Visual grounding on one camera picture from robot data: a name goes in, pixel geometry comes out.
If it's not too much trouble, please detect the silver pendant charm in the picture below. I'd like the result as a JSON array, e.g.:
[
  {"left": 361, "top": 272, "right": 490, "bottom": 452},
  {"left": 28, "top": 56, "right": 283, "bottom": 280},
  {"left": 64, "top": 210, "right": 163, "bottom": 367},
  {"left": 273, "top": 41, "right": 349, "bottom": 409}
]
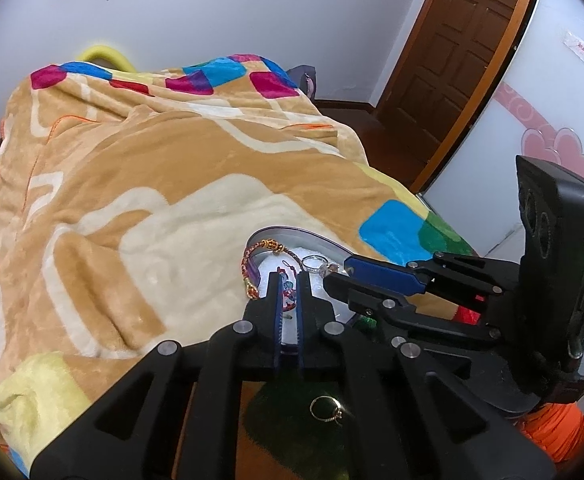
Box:
[{"left": 319, "top": 262, "right": 347, "bottom": 278}]

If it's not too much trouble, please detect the silver ring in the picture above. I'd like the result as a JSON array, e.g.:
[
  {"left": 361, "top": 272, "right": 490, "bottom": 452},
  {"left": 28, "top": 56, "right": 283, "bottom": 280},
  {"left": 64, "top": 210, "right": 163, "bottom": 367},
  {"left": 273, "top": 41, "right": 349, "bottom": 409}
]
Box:
[{"left": 300, "top": 253, "right": 329, "bottom": 273}]

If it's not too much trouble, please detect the red beaded bracelet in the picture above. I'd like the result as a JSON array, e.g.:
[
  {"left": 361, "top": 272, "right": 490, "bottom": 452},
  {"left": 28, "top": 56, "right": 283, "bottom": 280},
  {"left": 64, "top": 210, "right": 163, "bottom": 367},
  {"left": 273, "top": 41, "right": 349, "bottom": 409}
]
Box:
[{"left": 241, "top": 238, "right": 293, "bottom": 302}]

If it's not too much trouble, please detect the white wardrobe sliding door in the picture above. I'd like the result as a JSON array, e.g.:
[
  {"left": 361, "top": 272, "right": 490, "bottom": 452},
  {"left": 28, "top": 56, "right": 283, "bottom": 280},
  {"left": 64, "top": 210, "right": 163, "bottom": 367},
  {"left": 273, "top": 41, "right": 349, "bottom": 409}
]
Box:
[{"left": 424, "top": 0, "right": 584, "bottom": 255}]

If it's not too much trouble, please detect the colourful plush blanket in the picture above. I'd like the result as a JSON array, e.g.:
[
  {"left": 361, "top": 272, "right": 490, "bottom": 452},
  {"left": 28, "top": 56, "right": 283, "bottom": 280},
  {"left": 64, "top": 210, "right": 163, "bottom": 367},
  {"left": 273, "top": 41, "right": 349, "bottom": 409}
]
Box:
[{"left": 0, "top": 54, "right": 470, "bottom": 470}]

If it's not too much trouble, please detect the purple heart-shaped tin box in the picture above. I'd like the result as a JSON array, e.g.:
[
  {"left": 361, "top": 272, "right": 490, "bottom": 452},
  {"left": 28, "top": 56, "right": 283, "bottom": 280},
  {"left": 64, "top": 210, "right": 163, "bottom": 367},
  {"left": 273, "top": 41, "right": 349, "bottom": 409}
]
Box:
[{"left": 241, "top": 226, "right": 355, "bottom": 349}]

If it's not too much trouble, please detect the white label sticker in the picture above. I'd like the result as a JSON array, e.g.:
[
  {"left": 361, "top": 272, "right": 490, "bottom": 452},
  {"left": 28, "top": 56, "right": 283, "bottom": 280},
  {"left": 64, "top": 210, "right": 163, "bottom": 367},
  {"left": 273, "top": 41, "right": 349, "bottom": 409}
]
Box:
[{"left": 563, "top": 30, "right": 584, "bottom": 63}]

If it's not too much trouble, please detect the orange garment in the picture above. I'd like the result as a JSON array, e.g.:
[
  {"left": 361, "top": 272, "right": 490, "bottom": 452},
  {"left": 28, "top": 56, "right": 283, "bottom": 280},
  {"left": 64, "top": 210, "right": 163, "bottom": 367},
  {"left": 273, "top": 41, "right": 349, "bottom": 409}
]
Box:
[{"left": 515, "top": 403, "right": 584, "bottom": 464}]

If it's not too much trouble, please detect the jewelry cluster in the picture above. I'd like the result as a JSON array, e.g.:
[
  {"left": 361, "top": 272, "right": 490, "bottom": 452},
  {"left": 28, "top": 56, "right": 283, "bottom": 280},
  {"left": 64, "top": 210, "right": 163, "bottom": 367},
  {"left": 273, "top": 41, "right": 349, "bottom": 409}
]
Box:
[{"left": 277, "top": 261, "right": 297, "bottom": 320}]

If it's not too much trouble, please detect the grey backpack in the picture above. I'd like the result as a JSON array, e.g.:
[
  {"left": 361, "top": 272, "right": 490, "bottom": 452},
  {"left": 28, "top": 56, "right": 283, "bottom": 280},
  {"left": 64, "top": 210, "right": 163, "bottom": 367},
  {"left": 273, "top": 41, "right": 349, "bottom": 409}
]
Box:
[{"left": 286, "top": 65, "right": 317, "bottom": 101}]

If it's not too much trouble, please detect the brown wooden door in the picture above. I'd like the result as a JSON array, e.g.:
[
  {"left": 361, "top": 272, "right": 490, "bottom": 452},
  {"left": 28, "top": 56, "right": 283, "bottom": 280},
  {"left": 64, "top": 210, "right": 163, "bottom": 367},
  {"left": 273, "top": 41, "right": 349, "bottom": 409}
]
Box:
[{"left": 377, "top": 0, "right": 530, "bottom": 193}]

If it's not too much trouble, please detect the gold ring with stone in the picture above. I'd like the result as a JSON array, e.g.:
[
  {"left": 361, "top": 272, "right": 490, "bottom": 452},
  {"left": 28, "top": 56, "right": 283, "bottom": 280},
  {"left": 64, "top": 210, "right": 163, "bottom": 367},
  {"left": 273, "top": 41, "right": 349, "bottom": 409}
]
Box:
[{"left": 309, "top": 394, "right": 346, "bottom": 427}]

